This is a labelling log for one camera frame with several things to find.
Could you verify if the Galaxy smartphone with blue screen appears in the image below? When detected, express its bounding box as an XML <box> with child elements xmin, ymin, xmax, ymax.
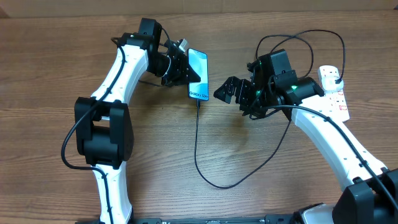
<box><xmin>188</xmin><ymin>48</ymin><xmax>209</xmax><ymax>101</ymax></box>

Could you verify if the black USB charging cable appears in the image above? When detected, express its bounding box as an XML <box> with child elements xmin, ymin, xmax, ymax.
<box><xmin>193</xmin><ymin>29</ymin><xmax>346</xmax><ymax>190</ymax></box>

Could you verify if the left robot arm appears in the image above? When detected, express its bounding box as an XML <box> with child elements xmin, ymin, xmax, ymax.
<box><xmin>69</xmin><ymin>18</ymin><xmax>207</xmax><ymax>223</ymax></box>

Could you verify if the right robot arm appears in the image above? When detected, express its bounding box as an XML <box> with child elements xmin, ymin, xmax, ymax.
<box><xmin>214</xmin><ymin>49</ymin><xmax>397</xmax><ymax>223</ymax></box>

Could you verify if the white charger adapter plug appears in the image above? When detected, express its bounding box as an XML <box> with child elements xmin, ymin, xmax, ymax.
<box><xmin>320</xmin><ymin>77</ymin><xmax>344</xmax><ymax>93</ymax></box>

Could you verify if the white power strip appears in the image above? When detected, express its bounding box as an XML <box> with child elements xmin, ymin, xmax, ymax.
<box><xmin>317</xmin><ymin>64</ymin><xmax>351</xmax><ymax>123</ymax></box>

